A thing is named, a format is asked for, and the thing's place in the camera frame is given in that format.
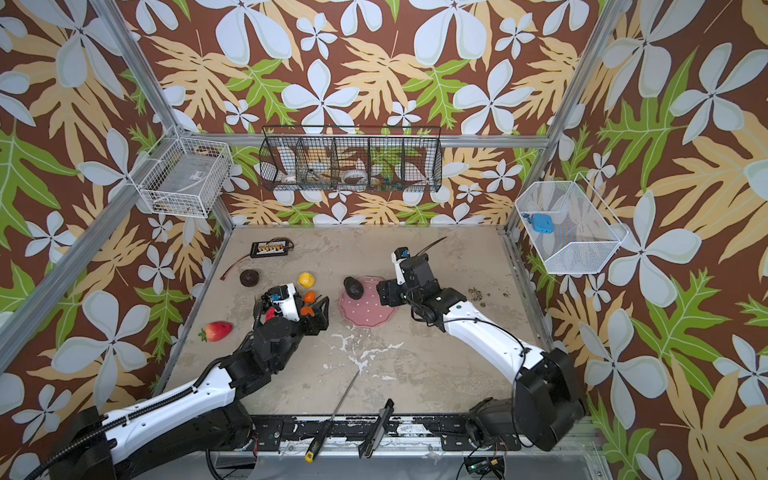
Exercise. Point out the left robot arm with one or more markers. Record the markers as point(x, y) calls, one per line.
point(204, 414)

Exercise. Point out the black wire basket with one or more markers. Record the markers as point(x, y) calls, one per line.
point(357, 159)

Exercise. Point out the white mesh basket right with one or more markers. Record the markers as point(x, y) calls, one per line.
point(587, 232)

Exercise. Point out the black clamp bracket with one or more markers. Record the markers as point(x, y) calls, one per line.
point(374, 436)

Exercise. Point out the yellow handled screwdriver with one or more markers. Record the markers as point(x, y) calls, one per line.
point(318, 441)

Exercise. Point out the black mounting rail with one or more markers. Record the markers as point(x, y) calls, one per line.
point(452, 432)

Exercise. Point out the yellow pear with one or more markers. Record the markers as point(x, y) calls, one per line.
point(306, 280)

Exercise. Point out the blue object in basket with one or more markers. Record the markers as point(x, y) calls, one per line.
point(541, 223)

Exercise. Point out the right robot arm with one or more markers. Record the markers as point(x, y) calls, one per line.
point(546, 400)

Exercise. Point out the dark avocado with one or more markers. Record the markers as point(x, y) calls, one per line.
point(354, 288)

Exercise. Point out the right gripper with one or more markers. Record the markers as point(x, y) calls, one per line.
point(390, 292)

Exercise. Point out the white wire basket left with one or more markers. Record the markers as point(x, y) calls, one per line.
point(183, 175)

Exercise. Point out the pink dotted plate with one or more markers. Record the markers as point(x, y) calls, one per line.
point(368, 312)

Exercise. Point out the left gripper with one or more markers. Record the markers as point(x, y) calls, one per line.
point(322, 320)

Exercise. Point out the red mango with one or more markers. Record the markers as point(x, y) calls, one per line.
point(215, 331)

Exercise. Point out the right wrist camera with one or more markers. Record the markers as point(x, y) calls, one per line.
point(398, 256)

